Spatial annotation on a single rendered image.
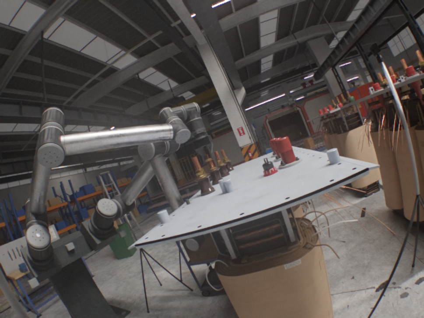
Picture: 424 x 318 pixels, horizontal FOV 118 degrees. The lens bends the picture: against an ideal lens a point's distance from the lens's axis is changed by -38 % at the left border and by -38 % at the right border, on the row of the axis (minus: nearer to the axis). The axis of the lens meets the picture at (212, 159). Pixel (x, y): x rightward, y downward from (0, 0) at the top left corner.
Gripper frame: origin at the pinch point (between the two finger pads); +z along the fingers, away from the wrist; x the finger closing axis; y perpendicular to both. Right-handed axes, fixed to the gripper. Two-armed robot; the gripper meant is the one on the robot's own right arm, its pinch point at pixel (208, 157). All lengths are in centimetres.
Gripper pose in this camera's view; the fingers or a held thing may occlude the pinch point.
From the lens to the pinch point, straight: 136.0
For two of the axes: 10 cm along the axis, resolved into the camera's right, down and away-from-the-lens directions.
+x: 8.5, -3.4, -4.0
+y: -3.8, 1.5, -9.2
